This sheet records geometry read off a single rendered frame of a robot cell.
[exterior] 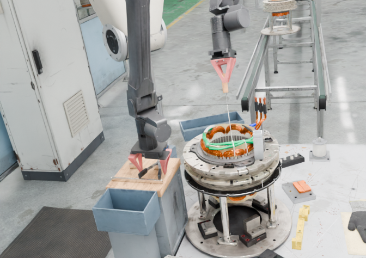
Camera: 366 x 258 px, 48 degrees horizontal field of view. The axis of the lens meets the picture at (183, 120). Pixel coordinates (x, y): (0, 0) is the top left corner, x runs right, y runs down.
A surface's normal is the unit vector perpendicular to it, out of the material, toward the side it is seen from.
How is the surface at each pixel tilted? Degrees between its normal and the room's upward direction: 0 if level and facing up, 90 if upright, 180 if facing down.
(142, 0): 105
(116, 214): 90
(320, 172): 0
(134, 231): 90
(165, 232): 90
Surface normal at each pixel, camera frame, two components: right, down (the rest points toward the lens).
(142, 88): 0.62, 0.47
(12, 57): -0.26, 0.42
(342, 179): -0.13, -0.91
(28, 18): 0.96, -0.01
